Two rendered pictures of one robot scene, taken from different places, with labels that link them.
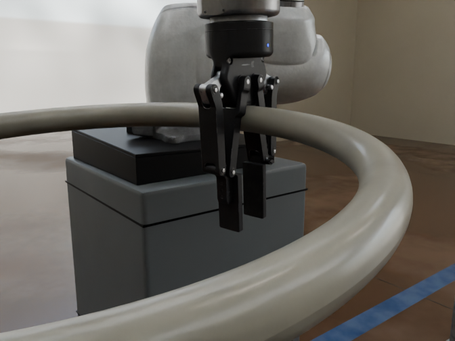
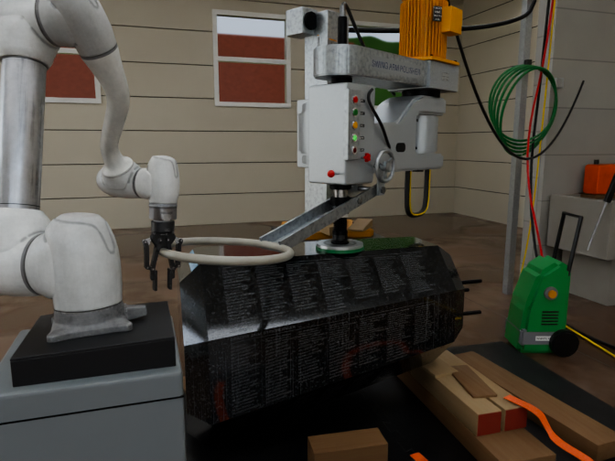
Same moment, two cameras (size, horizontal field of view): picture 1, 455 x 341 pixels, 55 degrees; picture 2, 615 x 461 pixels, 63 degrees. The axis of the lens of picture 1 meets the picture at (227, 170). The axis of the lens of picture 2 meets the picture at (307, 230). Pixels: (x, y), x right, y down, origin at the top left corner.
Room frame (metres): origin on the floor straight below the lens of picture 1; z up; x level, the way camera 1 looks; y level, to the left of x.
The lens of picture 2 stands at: (1.89, 0.99, 1.29)
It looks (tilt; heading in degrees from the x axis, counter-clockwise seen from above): 10 degrees down; 199
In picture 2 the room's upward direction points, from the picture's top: straight up
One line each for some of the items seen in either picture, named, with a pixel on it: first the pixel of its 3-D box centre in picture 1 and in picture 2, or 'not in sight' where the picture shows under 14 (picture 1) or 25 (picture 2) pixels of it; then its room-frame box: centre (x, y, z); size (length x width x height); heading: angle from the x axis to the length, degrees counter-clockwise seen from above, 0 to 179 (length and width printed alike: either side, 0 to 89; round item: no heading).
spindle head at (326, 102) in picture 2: not in sight; (351, 138); (-0.34, 0.41, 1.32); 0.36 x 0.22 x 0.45; 157
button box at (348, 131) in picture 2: not in sight; (351, 124); (-0.16, 0.46, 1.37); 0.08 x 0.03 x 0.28; 157
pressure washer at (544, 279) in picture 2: not in sight; (542, 281); (-1.50, 1.37, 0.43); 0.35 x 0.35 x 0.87; 19
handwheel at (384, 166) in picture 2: not in sight; (378, 166); (-0.33, 0.54, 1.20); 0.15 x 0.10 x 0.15; 157
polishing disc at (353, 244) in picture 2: not in sight; (339, 243); (-0.27, 0.38, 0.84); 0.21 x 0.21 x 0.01
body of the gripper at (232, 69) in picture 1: (240, 64); (162, 233); (0.50, -0.01, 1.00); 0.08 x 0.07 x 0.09; 142
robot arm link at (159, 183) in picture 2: not in sight; (159, 178); (0.49, -0.02, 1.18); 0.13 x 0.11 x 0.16; 92
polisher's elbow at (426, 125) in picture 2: not in sight; (419, 134); (-0.88, 0.64, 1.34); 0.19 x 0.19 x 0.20
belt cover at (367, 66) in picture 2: not in sight; (388, 76); (-0.59, 0.52, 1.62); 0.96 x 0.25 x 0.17; 157
